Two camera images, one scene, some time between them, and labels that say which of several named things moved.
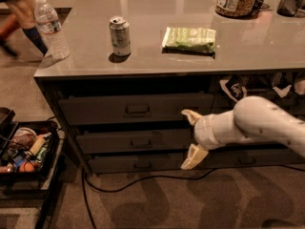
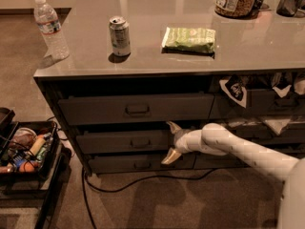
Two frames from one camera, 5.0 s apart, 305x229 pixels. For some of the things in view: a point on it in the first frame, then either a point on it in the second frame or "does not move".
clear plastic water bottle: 50,29 does not move
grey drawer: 132,110 does not move
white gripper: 204,133 → 182,141
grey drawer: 133,141 does not move
